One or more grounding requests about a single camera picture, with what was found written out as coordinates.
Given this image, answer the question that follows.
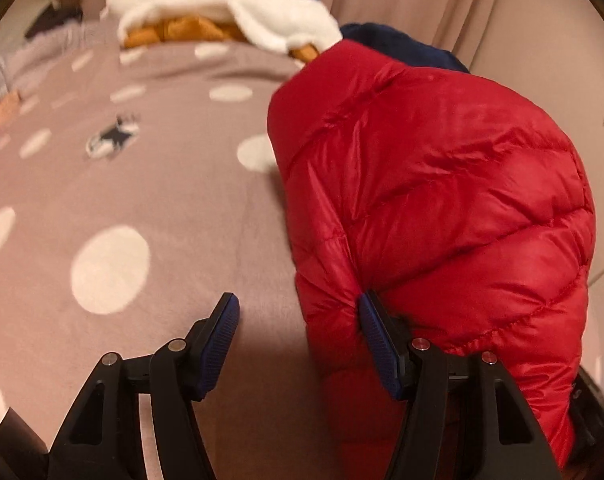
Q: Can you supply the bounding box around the peach cloth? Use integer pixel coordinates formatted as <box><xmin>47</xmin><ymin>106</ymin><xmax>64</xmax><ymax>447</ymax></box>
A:
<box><xmin>0</xmin><ymin>91</ymin><xmax>22</xmax><ymax>123</ymax></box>

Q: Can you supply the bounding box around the brown plush toy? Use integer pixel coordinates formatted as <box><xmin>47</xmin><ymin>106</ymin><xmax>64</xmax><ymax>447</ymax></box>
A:
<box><xmin>124</xmin><ymin>16</ymin><xmax>320</xmax><ymax>63</ymax></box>

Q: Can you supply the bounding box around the polka dot bedspread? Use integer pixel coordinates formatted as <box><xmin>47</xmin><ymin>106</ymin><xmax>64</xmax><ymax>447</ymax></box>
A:
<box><xmin>0</xmin><ymin>10</ymin><xmax>483</xmax><ymax>480</ymax></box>

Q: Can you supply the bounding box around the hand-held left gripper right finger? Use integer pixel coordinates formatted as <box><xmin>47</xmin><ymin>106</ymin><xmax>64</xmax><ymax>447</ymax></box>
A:
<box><xmin>358</xmin><ymin>290</ymin><xmax>563</xmax><ymax>480</ymax></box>

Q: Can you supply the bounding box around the black garment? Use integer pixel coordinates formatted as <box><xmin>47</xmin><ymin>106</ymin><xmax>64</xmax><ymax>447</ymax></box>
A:
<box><xmin>24</xmin><ymin>4</ymin><xmax>83</xmax><ymax>40</ymax></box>

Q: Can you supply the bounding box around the navy blue garment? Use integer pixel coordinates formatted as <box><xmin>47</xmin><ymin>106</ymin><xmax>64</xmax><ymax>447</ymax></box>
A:
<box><xmin>339</xmin><ymin>22</ymin><xmax>470</xmax><ymax>73</ymax></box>

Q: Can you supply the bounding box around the grey-pink quilt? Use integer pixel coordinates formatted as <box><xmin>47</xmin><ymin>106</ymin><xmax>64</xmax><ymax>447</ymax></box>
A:
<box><xmin>7</xmin><ymin>22</ymin><xmax>113</xmax><ymax>91</ymax></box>

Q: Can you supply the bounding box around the white plush goose toy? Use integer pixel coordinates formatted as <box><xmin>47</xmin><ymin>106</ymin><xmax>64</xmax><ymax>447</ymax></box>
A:
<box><xmin>104</xmin><ymin>0</ymin><xmax>343</xmax><ymax>56</ymax></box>

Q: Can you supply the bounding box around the red down jacket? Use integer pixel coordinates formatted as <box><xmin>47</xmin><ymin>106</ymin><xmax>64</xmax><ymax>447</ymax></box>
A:
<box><xmin>267</xmin><ymin>40</ymin><xmax>597</xmax><ymax>471</ymax></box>

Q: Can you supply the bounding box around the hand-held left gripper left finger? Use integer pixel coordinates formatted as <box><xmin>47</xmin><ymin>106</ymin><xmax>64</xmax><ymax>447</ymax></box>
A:
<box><xmin>47</xmin><ymin>292</ymin><xmax>241</xmax><ymax>480</ymax></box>

